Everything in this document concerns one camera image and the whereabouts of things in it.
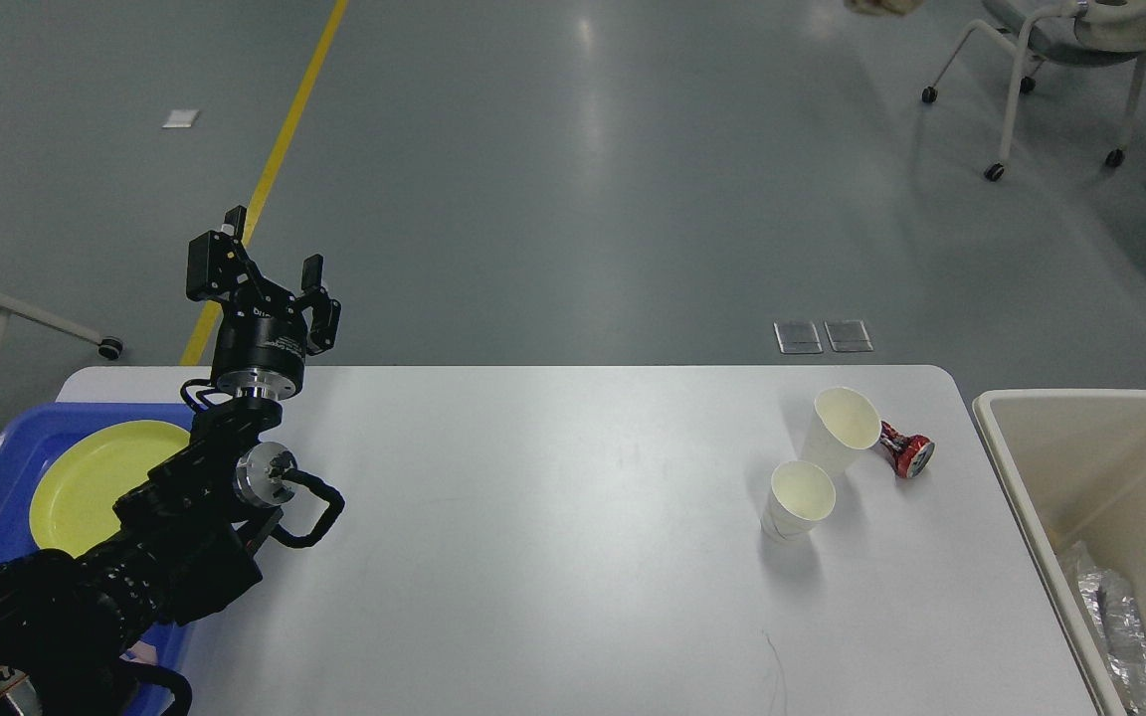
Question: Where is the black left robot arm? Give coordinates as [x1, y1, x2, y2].
[0, 207, 345, 715]

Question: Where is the left metal floor plate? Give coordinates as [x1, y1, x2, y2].
[774, 321, 824, 355]

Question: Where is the pink mug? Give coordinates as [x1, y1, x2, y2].
[121, 640, 159, 666]

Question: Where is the beige plastic bin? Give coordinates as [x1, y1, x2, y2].
[972, 390, 1146, 715]

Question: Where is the silver foil wrapper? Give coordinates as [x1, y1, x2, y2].
[1058, 540, 1146, 715]

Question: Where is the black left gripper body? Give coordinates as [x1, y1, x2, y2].
[210, 305, 306, 399]

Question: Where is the crushed red soda can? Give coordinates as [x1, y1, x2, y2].
[879, 420, 936, 479]

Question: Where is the brown paper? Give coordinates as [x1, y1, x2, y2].
[843, 0, 924, 18]

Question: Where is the white chair top right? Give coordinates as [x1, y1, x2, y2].
[920, 1, 1146, 183]

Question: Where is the blue plastic tray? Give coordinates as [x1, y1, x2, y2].
[0, 403, 191, 715]

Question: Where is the white paper cup front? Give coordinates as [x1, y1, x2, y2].
[760, 459, 837, 541]

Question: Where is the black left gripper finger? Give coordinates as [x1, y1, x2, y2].
[296, 254, 342, 355]
[185, 207, 295, 310]

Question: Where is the right metal floor plate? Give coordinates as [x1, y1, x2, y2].
[824, 320, 874, 353]

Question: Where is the metal floor plate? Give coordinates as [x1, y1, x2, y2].
[824, 320, 874, 353]
[774, 321, 824, 355]

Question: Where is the small white cup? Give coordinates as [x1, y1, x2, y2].
[799, 386, 881, 477]

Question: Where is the yellow plastic plate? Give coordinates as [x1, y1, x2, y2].
[28, 419, 188, 557]

